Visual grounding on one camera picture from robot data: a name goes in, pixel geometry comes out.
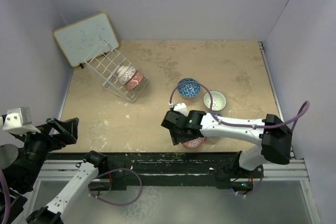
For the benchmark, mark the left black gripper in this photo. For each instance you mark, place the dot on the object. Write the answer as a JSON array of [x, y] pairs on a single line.
[[67, 128]]

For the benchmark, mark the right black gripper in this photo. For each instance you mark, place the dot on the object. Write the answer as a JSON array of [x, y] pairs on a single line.
[[177, 138]]

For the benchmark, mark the red white patterned bowl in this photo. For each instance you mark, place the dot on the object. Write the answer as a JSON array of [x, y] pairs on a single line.
[[195, 143]]

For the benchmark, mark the dark blue triangle bowl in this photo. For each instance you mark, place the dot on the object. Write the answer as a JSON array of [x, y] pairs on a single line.
[[188, 88]]

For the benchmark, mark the pink red patterned bowl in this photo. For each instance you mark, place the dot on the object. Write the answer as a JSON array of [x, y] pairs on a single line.
[[134, 81]]

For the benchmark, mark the brown white patterned bowl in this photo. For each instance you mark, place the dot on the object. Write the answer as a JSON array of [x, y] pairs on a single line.
[[125, 73]]

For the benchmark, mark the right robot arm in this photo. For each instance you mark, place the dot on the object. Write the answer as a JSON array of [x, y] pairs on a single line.
[[270, 137]]

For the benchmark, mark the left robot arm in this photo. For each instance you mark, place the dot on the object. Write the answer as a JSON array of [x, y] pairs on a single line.
[[25, 175]]

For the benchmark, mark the green white patterned bowl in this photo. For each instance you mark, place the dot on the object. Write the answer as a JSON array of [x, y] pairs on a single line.
[[219, 100]]

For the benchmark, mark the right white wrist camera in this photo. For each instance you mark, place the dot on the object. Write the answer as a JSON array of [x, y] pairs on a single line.
[[179, 107]]

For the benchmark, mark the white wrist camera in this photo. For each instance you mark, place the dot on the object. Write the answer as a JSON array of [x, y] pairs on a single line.
[[18, 121], [179, 107]]

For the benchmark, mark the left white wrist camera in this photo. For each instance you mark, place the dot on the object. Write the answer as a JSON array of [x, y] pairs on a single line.
[[18, 121]]

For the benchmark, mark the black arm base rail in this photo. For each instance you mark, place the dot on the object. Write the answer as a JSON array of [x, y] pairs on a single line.
[[200, 169]]

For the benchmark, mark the white wire dish rack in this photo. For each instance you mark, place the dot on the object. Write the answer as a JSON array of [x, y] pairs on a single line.
[[104, 60]]

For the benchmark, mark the whiteboard with wooden frame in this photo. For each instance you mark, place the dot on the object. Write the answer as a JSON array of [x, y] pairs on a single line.
[[85, 39]]

